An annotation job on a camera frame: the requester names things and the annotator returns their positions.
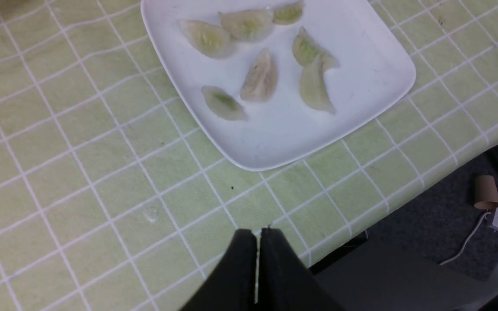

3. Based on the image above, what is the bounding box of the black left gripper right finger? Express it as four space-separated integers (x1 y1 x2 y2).
258 228 344 311

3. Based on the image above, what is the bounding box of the white power cable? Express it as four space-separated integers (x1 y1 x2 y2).
439 211 492 266

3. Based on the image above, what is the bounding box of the green checkered tablecloth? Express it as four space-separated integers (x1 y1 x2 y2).
0 0 498 311

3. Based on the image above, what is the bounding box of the brownish dumpling plate lower left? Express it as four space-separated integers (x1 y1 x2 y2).
240 48 278 102

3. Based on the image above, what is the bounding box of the green dumpling plate lower upper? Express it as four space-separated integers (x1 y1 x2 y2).
292 26 341 71

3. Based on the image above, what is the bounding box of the green dumpling plate far left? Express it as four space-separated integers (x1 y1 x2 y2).
179 19 235 59

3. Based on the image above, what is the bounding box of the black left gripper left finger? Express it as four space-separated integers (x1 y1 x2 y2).
181 229 257 311

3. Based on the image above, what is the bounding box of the green dumpling plate top right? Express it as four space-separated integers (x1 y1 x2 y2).
273 0 304 25

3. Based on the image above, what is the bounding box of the white square plate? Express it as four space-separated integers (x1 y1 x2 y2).
140 0 416 171

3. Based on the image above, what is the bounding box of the brown cardboard tube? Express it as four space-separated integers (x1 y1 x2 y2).
474 175 498 210

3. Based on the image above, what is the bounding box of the green-filled translucent dumpling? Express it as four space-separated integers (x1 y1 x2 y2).
200 86 249 121

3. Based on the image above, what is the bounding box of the green dumpling plate bottom edge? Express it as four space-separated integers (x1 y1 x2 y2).
299 55 336 114

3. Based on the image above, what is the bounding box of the green dumpling plate upper middle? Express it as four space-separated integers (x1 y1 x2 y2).
217 6 274 42

